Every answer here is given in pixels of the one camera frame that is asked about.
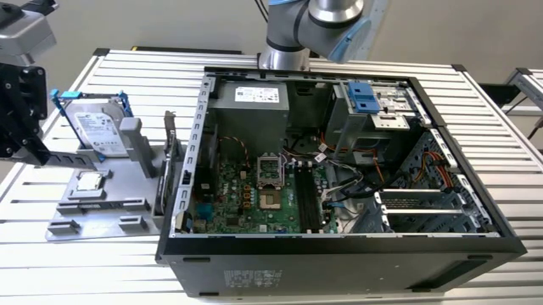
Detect hard disk blue carrier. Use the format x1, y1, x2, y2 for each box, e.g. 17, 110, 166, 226
50, 90, 135, 163

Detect twisted fan wire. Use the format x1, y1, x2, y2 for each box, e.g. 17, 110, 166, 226
218, 135, 253, 168

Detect orange yellow power wires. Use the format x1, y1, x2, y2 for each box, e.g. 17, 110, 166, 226
418, 151, 454, 193

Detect black cable bundle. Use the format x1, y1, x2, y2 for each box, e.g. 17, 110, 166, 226
321, 165, 387, 207

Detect RAM stick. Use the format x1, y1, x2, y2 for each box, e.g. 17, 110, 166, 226
78, 204, 130, 212
0, 151, 94, 167

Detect CPU socket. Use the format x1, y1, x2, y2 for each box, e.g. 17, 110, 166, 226
258, 189, 285, 211

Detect black PC case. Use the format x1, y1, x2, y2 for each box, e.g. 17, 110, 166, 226
155, 65, 530, 298

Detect graphics card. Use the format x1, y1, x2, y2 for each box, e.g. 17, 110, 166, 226
153, 111, 185, 220

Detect blue drive latch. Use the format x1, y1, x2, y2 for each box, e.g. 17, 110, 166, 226
346, 81, 381, 114

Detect silver CPU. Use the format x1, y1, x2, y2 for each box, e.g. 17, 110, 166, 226
75, 173, 106, 193

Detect metal socket cover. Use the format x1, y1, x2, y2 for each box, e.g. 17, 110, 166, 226
255, 151, 286, 189

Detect green motherboard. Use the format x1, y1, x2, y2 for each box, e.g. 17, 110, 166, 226
191, 151, 342, 235

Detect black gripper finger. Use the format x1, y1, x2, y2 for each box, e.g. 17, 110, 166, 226
0, 125, 27, 159
0, 64, 53, 166

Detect RAM slot white clips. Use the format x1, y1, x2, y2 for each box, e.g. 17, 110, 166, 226
309, 162, 323, 234
299, 162, 314, 234

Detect black case fan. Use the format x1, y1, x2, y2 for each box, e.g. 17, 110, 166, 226
198, 124, 221, 175

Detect grey parts rack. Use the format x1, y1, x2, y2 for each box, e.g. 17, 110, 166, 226
45, 119, 189, 245

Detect thin orange wire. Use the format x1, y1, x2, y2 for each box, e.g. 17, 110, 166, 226
321, 132, 386, 184

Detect aluminium frame table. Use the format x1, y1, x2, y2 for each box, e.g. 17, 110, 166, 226
502, 67, 543, 115

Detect silver disk bay cage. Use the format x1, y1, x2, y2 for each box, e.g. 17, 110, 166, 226
375, 187, 492, 234

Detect grey power supply unit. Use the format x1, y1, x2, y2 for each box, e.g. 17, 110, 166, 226
209, 81, 291, 153

